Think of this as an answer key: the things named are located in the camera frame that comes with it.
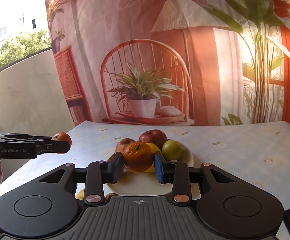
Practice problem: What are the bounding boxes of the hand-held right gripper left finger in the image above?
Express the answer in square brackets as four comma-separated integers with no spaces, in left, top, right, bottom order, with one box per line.
[38,152,124,205]

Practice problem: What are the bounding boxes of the green round fruit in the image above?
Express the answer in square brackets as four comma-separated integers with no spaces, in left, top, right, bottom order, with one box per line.
[161,140,183,162]

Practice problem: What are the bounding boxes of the yellow lemon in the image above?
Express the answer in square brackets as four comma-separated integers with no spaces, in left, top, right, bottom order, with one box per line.
[144,142,162,173]

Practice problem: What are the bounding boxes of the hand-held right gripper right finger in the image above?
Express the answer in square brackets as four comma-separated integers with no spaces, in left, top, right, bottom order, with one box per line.
[154,151,241,203]

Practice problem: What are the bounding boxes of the white building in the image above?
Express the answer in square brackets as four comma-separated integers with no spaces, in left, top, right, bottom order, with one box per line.
[0,0,48,65]

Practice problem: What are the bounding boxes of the small mandarin orange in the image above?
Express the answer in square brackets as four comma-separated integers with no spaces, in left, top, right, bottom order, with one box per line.
[51,132,72,154]

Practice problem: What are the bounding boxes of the brownish apple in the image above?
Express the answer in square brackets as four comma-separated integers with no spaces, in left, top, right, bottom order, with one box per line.
[115,138,137,155]

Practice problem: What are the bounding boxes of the beige round plate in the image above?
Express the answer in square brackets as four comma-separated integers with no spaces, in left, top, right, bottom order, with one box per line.
[107,139,194,196]

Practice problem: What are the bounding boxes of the green trees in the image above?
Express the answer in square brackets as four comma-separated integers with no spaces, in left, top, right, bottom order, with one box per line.
[0,30,52,78]

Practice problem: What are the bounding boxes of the printed backdrop cloth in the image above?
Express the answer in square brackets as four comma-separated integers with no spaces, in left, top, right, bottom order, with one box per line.
[44,0,290,127]

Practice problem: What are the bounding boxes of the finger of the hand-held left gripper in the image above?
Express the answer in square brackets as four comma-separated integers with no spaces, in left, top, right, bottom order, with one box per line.
[36,140,72,154]
[4,133,60,141]

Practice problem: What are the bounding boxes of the red apple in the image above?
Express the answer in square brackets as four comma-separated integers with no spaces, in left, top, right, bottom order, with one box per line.
[138,129,168,151]

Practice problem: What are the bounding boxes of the large mandarin orange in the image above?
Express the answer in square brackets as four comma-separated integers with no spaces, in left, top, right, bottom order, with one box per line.
[122,141,154,173]

